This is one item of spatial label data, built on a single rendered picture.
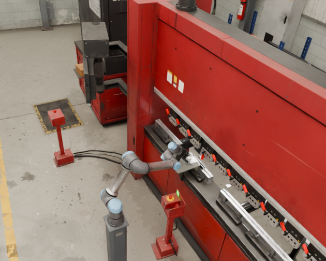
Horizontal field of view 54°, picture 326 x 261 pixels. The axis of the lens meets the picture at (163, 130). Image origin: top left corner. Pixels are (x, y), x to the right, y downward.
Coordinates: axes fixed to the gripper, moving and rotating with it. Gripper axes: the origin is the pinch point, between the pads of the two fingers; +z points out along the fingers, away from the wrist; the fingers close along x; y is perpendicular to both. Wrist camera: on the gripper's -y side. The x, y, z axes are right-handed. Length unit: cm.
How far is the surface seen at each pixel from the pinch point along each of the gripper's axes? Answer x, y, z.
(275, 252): -111, 5, 16
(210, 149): -21.4, 24.6, -17.5
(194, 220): -32, -38, 40
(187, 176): -7.5, -11.0, 8.0
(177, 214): -33, -40, 5
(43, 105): 308, -134, 17
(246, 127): -53, 56, -52
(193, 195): -23.1, -19.1, 17.2
